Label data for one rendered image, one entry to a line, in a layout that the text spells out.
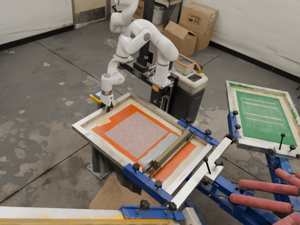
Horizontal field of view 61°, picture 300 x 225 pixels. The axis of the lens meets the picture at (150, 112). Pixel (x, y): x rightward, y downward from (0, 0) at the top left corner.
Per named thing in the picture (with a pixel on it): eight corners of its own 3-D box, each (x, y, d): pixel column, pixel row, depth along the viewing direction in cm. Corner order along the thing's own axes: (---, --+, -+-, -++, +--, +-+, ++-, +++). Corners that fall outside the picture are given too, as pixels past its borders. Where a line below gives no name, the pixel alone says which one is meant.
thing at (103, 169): (92, 172, 198) (90, 134, 171) (96, 169, 201) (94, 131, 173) (136, 209, 179) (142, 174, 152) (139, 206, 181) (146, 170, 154)
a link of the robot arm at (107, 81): (118, 68, 175) (126, 75, 170) (118, 81, 182) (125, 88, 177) (99, 73, 167) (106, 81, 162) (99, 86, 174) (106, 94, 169)
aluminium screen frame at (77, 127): (72, 129, 170) (71, 125, 168) (130, 94, 207) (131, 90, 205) (164, 203, 138) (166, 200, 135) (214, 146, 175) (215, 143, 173)
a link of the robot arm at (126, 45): (143, 21, 162) (155, 31, 153) (135, 52, 173) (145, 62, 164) (120, 18, 153) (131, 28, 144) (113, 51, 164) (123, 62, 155)
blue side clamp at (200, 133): (175, 127, 186) (177, 121, 181) (179, 124, 189) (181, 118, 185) (210, 150, 174) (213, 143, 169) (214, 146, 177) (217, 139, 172)
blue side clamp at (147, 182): (122, 173, 150) (123, 166, 146) (128, 168, 154) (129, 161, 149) (162, 206, 138) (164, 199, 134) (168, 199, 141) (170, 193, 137)
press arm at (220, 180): (203, 179, 149) (205, 174, 146) (207, 172, 153) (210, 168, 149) (229, 197, 142) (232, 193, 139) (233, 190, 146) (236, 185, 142)
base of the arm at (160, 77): (162, 72, 207) (164, 56, 197) (173, 80, 200) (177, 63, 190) (148, 79, 197) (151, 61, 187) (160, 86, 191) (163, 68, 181)
